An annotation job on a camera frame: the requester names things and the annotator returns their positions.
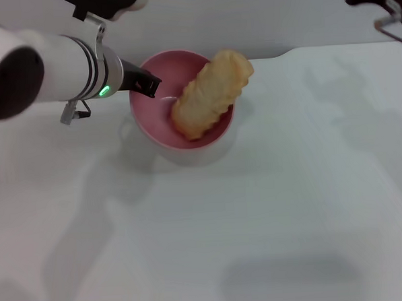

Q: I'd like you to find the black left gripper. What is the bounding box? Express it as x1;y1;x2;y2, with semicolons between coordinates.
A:
116;57;163;101

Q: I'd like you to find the pink plastic bowl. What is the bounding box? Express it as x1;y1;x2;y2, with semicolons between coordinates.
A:
126;46;239;156

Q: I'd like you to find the long golden bread loaf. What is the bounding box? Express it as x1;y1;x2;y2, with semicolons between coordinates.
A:
167;46;259;143

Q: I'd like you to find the right arm cable with connector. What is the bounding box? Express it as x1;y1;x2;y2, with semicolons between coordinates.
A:
372;10;402;51

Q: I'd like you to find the arm cable with connector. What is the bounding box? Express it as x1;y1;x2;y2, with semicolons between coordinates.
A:
372;10;402;51
59;98;92;126

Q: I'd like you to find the silver left camera bracket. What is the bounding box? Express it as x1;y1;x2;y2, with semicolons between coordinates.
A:
84;12;110;60

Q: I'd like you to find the left arm cable with connector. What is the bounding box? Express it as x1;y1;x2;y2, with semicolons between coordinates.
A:
59;98;92;126

